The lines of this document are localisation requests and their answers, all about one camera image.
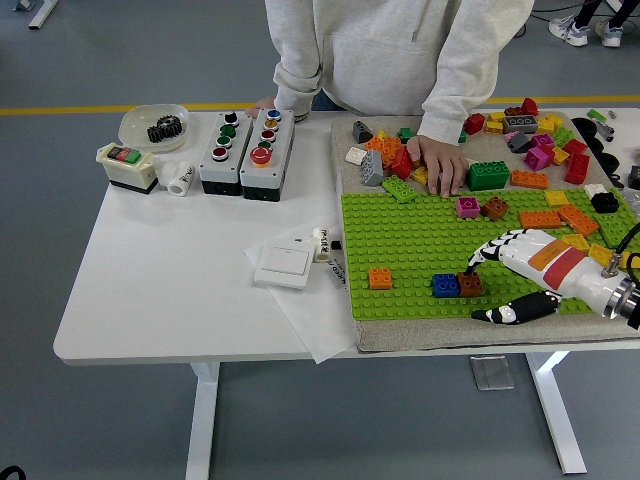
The grey metal part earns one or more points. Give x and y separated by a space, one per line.
605 129

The small green brick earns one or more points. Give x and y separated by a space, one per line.
405 134

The large red brick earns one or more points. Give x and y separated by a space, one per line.
401 167

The white wall switch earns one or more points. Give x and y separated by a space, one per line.
282 265

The large magenta brick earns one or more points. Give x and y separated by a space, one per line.
537 159

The person's left forearm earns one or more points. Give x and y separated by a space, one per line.
460 100

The grey brick with rings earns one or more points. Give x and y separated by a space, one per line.
520 124

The orange two-by-four brick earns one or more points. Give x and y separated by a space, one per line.
529 179
540 219
577 220

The lime green brick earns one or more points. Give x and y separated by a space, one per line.
564 136

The yellow flat square plate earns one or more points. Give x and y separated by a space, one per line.
556 198

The dark grey slope brick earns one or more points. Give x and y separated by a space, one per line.
361 131

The green studded baseplate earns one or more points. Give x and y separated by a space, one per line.
375 235

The white plastic dish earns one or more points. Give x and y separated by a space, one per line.
135 125

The white desk foot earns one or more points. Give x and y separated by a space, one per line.
40 15

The orange brick cluster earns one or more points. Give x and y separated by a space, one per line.
385 147

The cream red-green switch box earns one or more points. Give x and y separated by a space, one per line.
131 175

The grey four-button control box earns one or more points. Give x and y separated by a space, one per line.
216 170

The small pink brick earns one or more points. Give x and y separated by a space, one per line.
510 136

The small black part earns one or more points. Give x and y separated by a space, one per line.
617 178

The person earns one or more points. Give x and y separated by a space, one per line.
570 30
390 50

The red two-by-four brick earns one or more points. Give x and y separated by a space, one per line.
579 169

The blue two-by-two brick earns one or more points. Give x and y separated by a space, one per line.
445 286

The small green piece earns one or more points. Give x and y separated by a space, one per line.
596 115

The small brown brick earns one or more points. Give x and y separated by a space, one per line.
512 111

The white table leg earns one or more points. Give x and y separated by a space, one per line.
554 415
202 425

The yellow brick pile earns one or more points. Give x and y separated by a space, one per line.
550 122

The black brick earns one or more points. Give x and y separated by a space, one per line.
605 201

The red slope brick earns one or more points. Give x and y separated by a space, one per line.
530 107

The large tall green brick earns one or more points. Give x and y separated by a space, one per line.
490 177

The small black box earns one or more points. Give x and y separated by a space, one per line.
635 177

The black metal gear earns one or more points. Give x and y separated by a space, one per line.
164 131

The yellow two-by-two brick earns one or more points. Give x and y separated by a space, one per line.
577 241
600 254

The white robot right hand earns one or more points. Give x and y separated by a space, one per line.
555 265

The green two-by-four plate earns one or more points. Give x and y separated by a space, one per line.
400 190

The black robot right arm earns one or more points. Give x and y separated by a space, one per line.
631 305

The metal floor plate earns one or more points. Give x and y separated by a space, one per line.
491 372

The long green plate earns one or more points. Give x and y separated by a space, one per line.
615 227

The yellow small brick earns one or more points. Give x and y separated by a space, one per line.
496 116
560 156
495 127

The white pipe tee fitting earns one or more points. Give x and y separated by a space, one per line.
180 181

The white square tile brick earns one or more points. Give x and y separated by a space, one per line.
355 155

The grey-brown mat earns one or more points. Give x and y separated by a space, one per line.
400 335

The orange two-by-two brick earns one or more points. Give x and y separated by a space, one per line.
380 279

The brown two-by-two brick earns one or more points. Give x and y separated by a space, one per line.
470 287
494 208

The white printed label strip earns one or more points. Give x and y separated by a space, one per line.
339 272

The person's left hand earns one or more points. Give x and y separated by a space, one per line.
442 162

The tiny yellow brick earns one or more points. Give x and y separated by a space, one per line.
381 136

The clear plastic bag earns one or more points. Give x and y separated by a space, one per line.
634 200

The person's right hand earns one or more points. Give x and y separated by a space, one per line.
262 106

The magenta two-by-two brick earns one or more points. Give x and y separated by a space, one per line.
467 207

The light grey two-by-four brick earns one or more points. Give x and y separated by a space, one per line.
372 167

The grey emergency-stop control box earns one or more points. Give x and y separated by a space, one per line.
280 150

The clear yellow brick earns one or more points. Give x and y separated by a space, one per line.
419 175

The small white brick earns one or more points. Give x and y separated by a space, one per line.
594 190

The red two-by-two brick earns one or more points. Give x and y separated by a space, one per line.
575 146
475 123

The white paper sheet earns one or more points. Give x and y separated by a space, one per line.
315 325

